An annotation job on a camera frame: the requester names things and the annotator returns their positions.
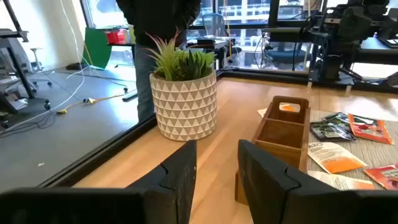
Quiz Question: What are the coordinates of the dark blue office chair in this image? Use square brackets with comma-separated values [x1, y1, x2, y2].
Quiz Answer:
[261, 27, 312, 65]

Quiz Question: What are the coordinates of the red plastic bin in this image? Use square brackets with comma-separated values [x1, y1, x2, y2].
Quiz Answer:
[105, 29, 127, 45]

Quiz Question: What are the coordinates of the wooden tea caddy box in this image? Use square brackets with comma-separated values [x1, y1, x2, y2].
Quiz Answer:
[234, 95, 311, 206]

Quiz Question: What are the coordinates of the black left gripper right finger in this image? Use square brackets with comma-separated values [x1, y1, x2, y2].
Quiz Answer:
[238, 139, 343, 224]

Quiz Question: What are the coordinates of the yellow extension cable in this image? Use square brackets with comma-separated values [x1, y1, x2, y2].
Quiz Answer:
[57, 90, 138, 114]

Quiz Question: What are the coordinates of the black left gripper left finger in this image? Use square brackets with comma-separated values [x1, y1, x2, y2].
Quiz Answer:
[126, 139, 198, 224]

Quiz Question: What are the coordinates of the green board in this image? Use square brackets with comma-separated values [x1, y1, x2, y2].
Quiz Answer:
[82, 27, 113, 70]

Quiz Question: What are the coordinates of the grey mesh office chair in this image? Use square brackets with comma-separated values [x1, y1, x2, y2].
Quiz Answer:
[201, 12, 226, 38]

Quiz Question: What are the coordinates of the succulent in patterned white pot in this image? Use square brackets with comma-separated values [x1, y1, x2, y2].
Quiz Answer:
[145, 27, 218, 142]

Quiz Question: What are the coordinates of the yellow green cylinder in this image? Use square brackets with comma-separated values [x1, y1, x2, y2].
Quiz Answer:
[127, 24, 136, 44]

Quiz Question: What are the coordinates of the grey woven placemat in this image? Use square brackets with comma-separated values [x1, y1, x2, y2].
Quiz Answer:
[306, 110, 398, 190]

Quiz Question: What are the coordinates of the person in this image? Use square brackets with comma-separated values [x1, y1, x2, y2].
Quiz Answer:
[115, 0, 202, 123]

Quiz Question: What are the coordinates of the grey standing desk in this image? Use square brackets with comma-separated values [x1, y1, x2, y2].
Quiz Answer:
[0, 0, 52, 114]

